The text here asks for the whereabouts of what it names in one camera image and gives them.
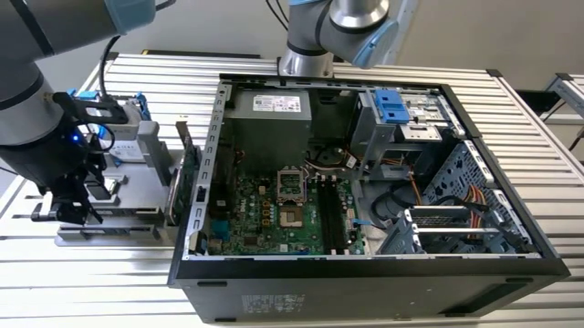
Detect black PC case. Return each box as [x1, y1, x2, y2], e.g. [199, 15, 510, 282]
[166, 72, 572, 324]

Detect wire locking lever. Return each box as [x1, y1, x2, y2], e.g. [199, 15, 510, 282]
[300, 170, 317, 203]

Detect grey metal disk bay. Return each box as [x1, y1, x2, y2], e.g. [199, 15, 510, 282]
[376, 204, 511, 256]

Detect orange wire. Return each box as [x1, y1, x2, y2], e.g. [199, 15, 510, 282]
[408, 170, 424, 209]

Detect metal slat side table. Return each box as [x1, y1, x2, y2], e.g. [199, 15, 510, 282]
[540, 71, 584, 126]

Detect grey parts rack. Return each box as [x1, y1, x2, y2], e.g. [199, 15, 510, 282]
[54, 121, 202, 247]

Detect white yellow power supply wires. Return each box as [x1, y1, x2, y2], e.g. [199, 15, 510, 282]
[304, 160, 367, 172]

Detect hard disk in blue carrier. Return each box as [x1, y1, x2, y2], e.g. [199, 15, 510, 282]
[67, 87, 151, 163]

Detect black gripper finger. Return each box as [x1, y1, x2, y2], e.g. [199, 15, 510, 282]
[31, 200, 106, 226]
[51, 163, 114, 203]

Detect metal socket cover frame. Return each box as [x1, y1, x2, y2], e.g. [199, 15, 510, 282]
[277, 165, 306, 203]

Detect grey power supply unit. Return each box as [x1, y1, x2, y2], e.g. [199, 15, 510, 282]
[226, 87, 314, 172]

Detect green graphics card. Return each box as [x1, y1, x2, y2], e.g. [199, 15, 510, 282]
[165, 118, 205, 226]

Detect CPU socket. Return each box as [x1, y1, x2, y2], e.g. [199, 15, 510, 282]
[278, 204, 306, 229]

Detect power wires with black connector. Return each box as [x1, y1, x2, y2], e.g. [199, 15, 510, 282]
[381, 153, 411, 168]

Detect thick black cable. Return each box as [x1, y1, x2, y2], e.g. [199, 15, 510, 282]
[371, 187, 415, 230]

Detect red yellow wire bundle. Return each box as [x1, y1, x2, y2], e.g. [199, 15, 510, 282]
[463, 185, 491, 236]

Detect blue plastic drive latch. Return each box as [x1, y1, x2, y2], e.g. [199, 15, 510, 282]
[373, 88, 411, 124]

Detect green motherboard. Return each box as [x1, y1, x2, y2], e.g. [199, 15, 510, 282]
[207, 167, 369, 256]

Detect RAM slot with white clip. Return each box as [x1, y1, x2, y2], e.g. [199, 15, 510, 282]
[322, 176, 340, 256]

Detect grey metal drive cage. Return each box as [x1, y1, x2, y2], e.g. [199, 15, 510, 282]
[350, 87, 463, 181]

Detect black camera cable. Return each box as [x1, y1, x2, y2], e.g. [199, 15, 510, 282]
[97, 0, 178, 103]

